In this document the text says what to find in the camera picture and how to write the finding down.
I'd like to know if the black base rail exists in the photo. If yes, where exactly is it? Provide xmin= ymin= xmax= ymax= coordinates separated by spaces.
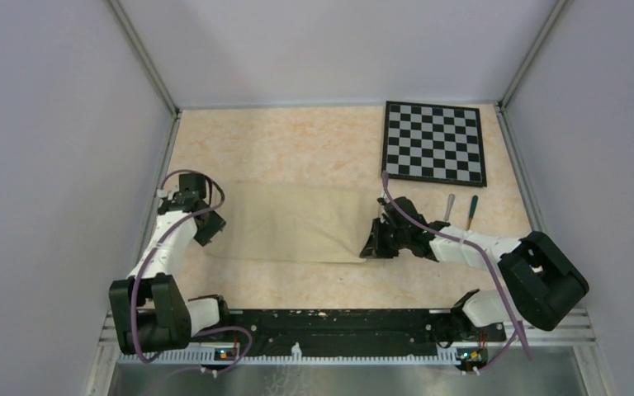
xmin=220 ymin=309 xmax=507 ymax=358

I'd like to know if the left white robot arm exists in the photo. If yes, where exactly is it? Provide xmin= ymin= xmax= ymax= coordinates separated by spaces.
xmin=109 ymin=170 xmax=232 ymax=363

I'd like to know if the silver knife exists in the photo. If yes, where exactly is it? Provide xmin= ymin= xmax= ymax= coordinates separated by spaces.
xmin=443 ymin=194 xmax=456 ymax=223

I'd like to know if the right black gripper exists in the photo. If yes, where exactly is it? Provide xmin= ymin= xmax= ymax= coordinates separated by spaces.
xmin=360 ymin=217 xmax=409 ymax=259

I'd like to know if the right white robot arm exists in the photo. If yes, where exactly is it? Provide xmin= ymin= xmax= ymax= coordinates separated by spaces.
xmin=360 ymin=196 xmax=589 ymax=340

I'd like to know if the gold spoon green handle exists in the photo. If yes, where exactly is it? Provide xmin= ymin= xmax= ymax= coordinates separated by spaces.
xmin=466 ymin=195 xmax=479 ymax=230

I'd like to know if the black white checkerboard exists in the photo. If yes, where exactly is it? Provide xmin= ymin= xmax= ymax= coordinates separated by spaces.
xmin=381 ymin=101 xmax=487 ymax=187

